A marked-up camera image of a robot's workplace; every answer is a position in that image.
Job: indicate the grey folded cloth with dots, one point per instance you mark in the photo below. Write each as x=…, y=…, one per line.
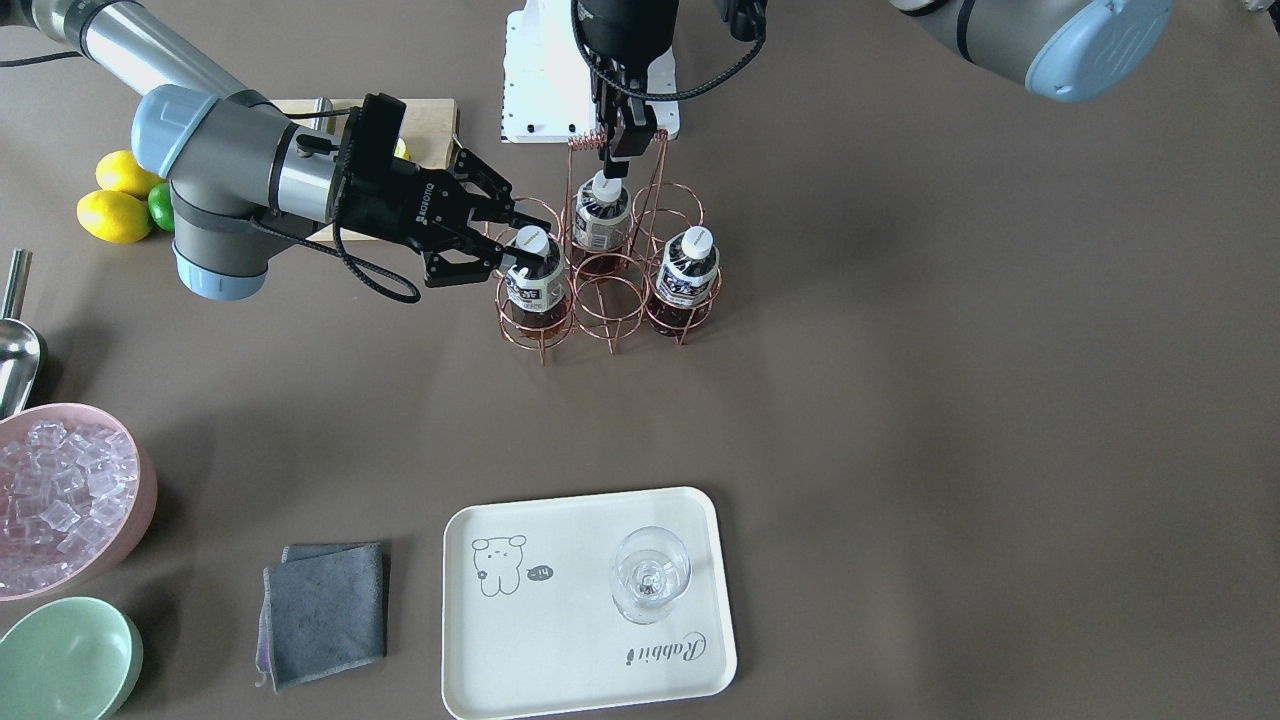
x=324, y=611

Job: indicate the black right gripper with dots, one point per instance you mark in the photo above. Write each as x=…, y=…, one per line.
x=392, y=208

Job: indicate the yellow lemon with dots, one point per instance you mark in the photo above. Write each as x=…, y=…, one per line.
x=114, y=216
x=119, y=171

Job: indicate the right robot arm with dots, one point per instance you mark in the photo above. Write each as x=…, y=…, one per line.
x=248, y=182

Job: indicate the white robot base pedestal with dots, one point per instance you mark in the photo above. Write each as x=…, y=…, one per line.
x=548, y=92

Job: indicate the cream rabbit tray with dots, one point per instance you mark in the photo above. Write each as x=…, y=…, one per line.
x=529, y=627

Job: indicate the tea bottle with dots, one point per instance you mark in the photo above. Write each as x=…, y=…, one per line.
x=537, y=293
x=601, y=213
x=687, y=271

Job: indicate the bamboo cutting board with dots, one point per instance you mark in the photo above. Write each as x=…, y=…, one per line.
x=435, y=125

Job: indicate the metal ice scoop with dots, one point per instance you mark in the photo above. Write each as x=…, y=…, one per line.
x=22, y=348

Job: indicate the pink bowl with ice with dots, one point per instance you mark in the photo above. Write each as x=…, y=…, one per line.
x=79, y=493

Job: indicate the copper wire bottle basket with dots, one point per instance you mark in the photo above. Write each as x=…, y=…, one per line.
x=611, y=307

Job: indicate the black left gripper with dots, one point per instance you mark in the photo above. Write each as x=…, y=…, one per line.
x=617, y=28

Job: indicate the green lime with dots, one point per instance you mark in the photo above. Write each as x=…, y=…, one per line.
x=160, y=207

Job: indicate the green bowl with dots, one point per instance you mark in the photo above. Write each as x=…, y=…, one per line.
x=76, y=658

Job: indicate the clear wine glass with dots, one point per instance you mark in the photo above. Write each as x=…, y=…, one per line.
x=650, y=572

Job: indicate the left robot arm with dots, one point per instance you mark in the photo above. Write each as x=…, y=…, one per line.
x=1067, y=51

